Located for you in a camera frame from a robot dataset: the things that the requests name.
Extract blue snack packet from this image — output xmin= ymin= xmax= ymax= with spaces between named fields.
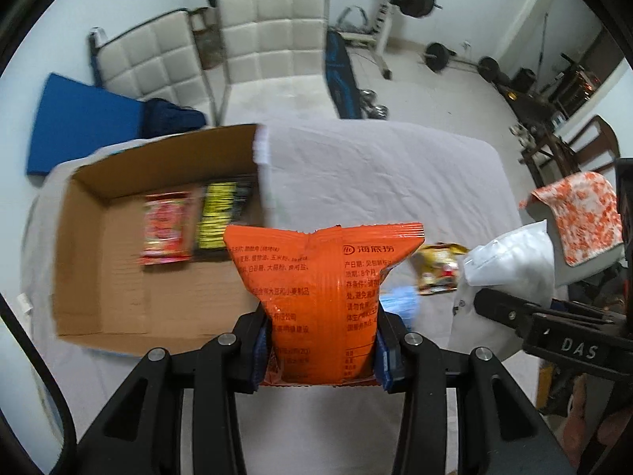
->
xmin=378 ymin=284 xmax=421 ymax=331

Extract white barbell rack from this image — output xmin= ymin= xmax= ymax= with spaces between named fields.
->
xmin=341 ymin=0 xmax=412 ymax=80

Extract wooden chair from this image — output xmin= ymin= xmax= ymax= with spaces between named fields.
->
xmin=518 ymin=115 xmax=620 ymax=190

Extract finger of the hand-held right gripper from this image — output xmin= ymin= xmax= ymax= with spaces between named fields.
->
xmin=474 ymin=288 xmax=616 ymax=340

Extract orange floral towel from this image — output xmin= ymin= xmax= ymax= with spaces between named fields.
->
xmin=519 ymin=171 xmax=625 ymax=267

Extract yellow and black snack packet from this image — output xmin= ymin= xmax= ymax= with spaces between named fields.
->
xmin=195 ymin=177 xmax=258 ymax=259

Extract dark cluttered desk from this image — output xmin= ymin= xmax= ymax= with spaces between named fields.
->
xmin=498 ymin=52 xmax=630 ymax=127

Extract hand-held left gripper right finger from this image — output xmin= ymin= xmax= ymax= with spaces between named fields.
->
xmin=373 ymin=309 xmax=569 ymax=475

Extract chrome dumbbells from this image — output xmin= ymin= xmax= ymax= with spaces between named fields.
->
xmin=360 ymin=88 xmax=392 ymax=120

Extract cardboard box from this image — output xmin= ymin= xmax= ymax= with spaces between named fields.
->
xmin=49 ymin=123 xmax=271 ymax=358

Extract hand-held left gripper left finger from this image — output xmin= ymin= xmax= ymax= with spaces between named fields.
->
xmin=74 ymin=309 xmax=273 ymax=475

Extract orange snack packet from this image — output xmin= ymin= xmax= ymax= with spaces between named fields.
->
xmin=222 ymin=222 xmax=426 ymax=388

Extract person's right hand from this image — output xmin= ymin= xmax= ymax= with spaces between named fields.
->
xmin=566 ymin=373 xmax=633 ymax=475

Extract white quilted chair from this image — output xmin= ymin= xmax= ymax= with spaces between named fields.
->
xmin=89 ymin=8 xmax=217 ymax=120
xmin=216 ymin=0 xmax=343 ymax=125

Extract blue foam mat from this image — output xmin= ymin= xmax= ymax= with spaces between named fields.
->
xmin=26 ymin=73 xmax=150 ymax=178

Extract white pillow bag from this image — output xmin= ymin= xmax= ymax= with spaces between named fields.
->
xmin=447 ymin=220 xmax=555 ymax=358

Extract red snack packet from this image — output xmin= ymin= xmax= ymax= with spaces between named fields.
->
xmin=138 ymin=191 xmax=197 ymax=266

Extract dark blue bag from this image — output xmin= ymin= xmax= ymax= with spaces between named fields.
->
xmin=143 ymin=98 xmax=207 ymax=138

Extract short barbell with black plates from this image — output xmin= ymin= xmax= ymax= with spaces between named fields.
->
xmin=424 ymin=42 xmax=501 ymax=83

